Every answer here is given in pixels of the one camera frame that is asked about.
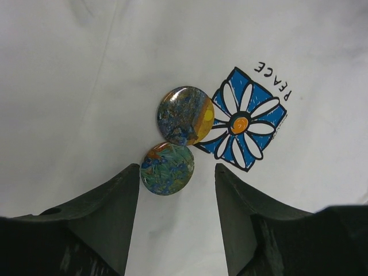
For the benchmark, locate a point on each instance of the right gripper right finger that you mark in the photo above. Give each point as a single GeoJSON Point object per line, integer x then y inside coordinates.
{"type": "Point", "coordinates": [263, 236]}

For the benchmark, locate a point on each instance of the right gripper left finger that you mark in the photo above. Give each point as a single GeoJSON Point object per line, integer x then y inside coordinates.
{"type": "Point", "coordinates": [89, 235]}

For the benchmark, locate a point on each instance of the round brooch wheat field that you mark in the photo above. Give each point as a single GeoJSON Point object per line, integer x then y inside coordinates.
{"type": "Point", "coordinates": [185, 115]}

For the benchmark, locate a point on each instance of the white printed t-shirt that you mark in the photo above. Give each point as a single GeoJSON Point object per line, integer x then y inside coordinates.
{"type": "Point", "coordinates": [81, 81]}

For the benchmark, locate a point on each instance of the round brooch irises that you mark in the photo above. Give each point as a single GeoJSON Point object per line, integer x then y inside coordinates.
{"type": "Point", "coordinates": [167, 168]}

